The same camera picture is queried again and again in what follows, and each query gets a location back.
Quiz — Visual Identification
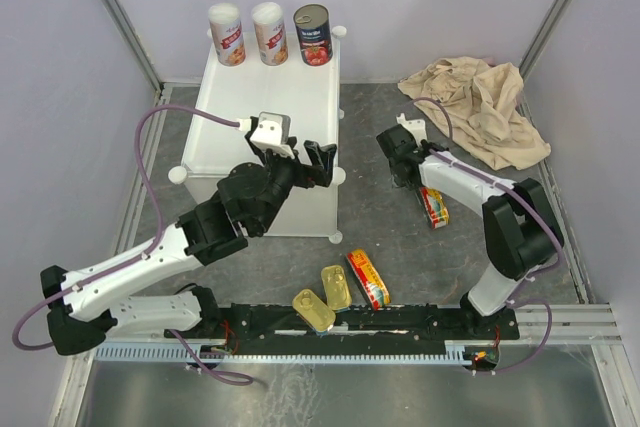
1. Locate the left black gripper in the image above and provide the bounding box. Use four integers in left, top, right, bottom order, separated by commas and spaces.
254, 137, 337, 235

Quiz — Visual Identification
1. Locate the red green tin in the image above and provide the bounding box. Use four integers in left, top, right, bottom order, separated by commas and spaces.
419, 187, 450, 229

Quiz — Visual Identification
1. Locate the white plastic cube cabinet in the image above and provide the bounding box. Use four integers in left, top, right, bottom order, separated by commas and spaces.
168, 26, 346, 244

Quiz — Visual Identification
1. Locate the dark blue food can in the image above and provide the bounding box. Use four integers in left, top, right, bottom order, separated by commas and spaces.
293, 4, 333, 66

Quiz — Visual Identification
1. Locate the orange label white-lid can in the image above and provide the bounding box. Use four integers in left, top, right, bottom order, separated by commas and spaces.
251, 2, 288, 66

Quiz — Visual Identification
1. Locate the red white tall can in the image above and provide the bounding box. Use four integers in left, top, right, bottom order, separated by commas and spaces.
208, 3, 246, 67

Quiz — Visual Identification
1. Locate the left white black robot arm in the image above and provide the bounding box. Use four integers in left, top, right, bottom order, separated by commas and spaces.
40, 141, 337, 356

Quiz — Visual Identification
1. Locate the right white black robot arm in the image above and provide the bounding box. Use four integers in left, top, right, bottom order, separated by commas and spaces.
376, 125, 564, 338

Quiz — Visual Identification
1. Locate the beige crumpled cloth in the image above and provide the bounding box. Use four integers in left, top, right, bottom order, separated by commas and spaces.
397, 57, 551, 171

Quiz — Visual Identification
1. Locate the red yellow flat tin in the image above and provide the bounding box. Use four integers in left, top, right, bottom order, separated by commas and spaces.
346, 249, 391, 310

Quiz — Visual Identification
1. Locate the gold tin upper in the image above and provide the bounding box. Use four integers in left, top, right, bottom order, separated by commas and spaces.
321, 265, 352, 312

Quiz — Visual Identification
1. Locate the gold tin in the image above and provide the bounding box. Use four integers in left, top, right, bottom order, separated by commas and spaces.
321, 265, 352, 312
292, 289, 336, 335

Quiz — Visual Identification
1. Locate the gold tin lower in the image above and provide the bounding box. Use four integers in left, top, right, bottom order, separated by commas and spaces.
292, 289, 336, 335

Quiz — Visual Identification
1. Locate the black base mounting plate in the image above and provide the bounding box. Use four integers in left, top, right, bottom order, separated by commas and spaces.
180, 304, 520, 353

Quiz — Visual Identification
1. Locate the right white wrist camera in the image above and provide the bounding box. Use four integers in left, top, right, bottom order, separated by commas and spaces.
396, 113, 428, 144

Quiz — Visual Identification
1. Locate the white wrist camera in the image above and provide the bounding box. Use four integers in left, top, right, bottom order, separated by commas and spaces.
396, 113, 428, 144
237, 112, 294, 158

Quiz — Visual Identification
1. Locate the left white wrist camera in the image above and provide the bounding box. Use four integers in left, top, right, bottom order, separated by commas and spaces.
237, 112, 294, 158

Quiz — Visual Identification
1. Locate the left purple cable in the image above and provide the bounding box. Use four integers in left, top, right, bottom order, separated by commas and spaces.
12, 104, 256, 386

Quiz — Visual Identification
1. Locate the aluminium frame rail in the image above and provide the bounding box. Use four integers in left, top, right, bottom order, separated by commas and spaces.
74, 300, 624, 348

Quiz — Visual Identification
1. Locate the light blue cable duct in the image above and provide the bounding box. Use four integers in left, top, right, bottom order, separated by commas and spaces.
94, 336, 471, 366

